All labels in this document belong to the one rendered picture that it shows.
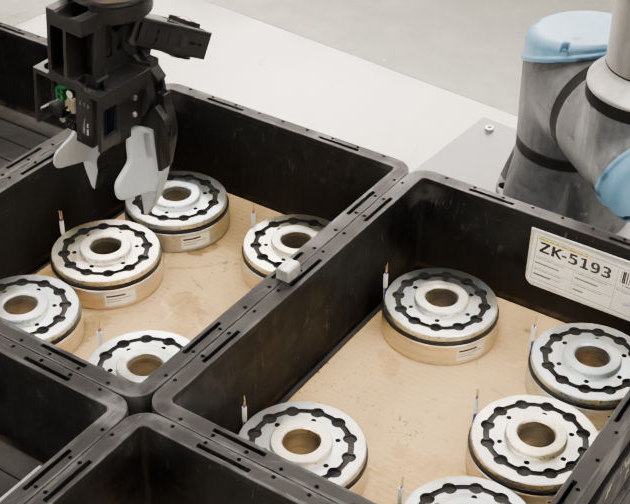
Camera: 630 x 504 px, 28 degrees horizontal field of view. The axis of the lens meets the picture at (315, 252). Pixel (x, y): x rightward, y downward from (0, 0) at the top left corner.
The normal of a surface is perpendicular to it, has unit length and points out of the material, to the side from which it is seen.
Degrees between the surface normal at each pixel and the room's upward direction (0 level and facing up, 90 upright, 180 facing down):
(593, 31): 6
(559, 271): 90
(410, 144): 0
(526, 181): 76
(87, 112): 90
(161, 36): 93
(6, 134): 0
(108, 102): 95
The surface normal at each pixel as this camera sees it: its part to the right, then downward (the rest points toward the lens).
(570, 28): -0.06, -0.86
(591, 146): -0.90, 0.25
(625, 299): -0.56, 0.48
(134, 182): 0.83, 0.26
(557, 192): -0.32, 0.32
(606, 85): -0.67, -0.40
